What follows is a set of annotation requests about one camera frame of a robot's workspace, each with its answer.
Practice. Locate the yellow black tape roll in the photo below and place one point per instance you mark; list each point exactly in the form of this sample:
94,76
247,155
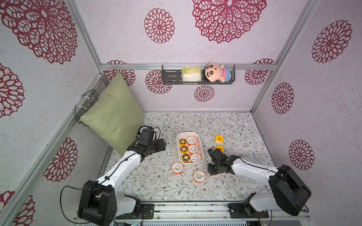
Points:
182,142
184,149
186,158

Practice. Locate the yellow tape roll right top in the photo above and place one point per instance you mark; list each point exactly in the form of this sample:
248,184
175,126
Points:
219,139

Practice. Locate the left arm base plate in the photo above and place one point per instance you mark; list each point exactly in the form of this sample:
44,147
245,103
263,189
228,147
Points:
142,211

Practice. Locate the yellow tape roll right middle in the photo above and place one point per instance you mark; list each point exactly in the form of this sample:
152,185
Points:
220,148

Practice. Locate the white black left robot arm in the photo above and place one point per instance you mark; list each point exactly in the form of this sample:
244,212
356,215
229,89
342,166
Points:
98,203

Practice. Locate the black wire wall rack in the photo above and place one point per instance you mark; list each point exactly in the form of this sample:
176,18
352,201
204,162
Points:
88,100

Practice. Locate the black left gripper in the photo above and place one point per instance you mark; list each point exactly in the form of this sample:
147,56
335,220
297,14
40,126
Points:
160,145

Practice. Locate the black wall shelf basket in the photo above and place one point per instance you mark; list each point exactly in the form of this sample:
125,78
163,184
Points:
174,75

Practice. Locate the white plastic storage box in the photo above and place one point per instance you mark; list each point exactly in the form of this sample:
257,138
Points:
185,135

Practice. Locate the yellow green sponge pack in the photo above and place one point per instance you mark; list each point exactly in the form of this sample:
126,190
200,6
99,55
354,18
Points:
191,74

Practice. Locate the green square pillow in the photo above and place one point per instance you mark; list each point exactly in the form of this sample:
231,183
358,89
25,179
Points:
116,117

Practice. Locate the aluminium front rail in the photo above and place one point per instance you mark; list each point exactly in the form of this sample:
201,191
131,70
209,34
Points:
207,213

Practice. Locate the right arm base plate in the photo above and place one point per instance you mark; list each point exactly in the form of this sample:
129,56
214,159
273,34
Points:
241,210

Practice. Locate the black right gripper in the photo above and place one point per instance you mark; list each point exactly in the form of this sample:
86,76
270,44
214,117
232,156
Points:
214,157

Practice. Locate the orange white tape roll bottom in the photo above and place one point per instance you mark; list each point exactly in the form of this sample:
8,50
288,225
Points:
199,176

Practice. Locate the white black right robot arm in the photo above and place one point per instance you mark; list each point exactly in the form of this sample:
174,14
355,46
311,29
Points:
287,191

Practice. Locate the plush doll striped shirt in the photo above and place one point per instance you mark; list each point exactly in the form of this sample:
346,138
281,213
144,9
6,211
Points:
215,72

